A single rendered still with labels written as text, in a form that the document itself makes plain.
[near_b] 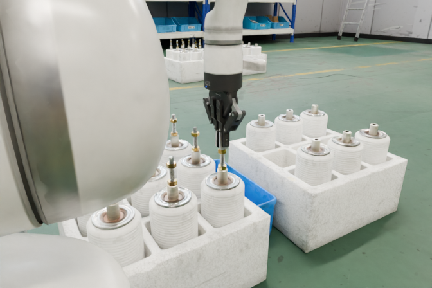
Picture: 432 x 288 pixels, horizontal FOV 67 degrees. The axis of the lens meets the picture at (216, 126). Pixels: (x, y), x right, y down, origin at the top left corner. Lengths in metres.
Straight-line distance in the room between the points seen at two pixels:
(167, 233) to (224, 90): 0.29
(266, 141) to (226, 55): 0.50
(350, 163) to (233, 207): 0.40
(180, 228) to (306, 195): 0.35
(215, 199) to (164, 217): 0.12
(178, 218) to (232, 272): 0.19
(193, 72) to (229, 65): 2.26
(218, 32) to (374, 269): 0.69
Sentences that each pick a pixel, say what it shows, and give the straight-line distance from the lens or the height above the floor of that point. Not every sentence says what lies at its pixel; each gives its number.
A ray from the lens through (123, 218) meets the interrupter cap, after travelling 0.63.
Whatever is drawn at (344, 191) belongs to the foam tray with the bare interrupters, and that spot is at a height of 0.15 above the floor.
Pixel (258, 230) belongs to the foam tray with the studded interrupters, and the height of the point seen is 0.16.
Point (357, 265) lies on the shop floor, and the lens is 0.96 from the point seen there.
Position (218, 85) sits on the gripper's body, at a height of 0.47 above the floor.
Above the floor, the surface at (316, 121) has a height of 0.24.
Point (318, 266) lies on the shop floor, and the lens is 0.92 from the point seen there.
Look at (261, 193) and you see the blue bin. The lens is 0.96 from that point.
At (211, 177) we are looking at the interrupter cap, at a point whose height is 0.25.
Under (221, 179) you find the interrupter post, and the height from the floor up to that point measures 0.26.
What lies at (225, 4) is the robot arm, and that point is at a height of 0.61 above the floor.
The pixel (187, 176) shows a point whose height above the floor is 0.23.
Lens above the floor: 0.61
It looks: 20 degrees down
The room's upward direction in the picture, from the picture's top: straight up
